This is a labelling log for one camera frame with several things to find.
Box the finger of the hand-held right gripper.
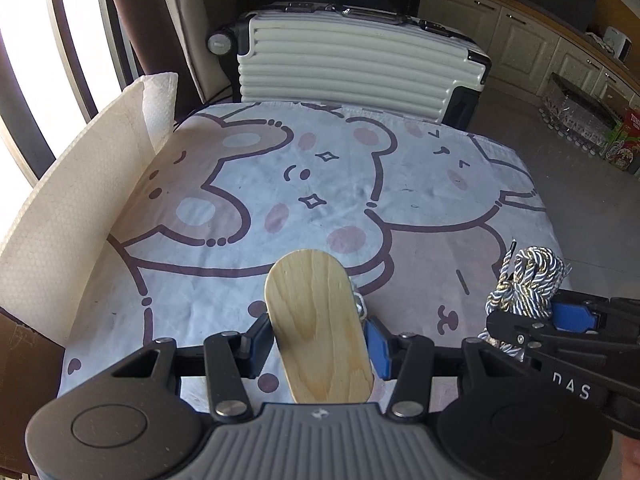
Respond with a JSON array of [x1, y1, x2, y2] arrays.
[[550, 289, 640, 335], [486, 311, 561, 359]]

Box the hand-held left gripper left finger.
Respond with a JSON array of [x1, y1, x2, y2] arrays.
[[107, 313, 275, 422]]

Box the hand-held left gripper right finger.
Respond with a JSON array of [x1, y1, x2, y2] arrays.
[[364, 317, 540, 420]]

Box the wooden mini skateboard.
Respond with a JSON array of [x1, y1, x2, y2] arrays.
[[264, 249, 376, 406]]

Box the striped twisted rope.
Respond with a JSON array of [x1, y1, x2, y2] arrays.
[[477, 241, 568, 356]]

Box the bear printed blanket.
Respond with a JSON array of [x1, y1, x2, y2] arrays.
[[60, 100, 561, 411]]

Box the green drink carton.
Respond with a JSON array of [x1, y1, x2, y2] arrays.
[[602, 112, 640, 171]]

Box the pack of water bottles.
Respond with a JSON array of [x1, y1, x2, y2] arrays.
[[537, 72, 621, 156]]

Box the brown cardboard box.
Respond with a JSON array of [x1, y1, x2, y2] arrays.
[[0, 307, 68, 478]]

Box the white foam sheet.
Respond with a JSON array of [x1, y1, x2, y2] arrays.
[[0, 72, 179, 351]]

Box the cream kitchen cabinets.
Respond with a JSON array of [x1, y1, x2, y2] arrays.
[[417, 0, 640, 126]]

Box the white ribbed suitcase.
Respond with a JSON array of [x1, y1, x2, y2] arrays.
[[207, 2, 493, 126]]

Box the brown curtain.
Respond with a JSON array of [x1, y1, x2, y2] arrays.
[[100, 0, 166, 76]]

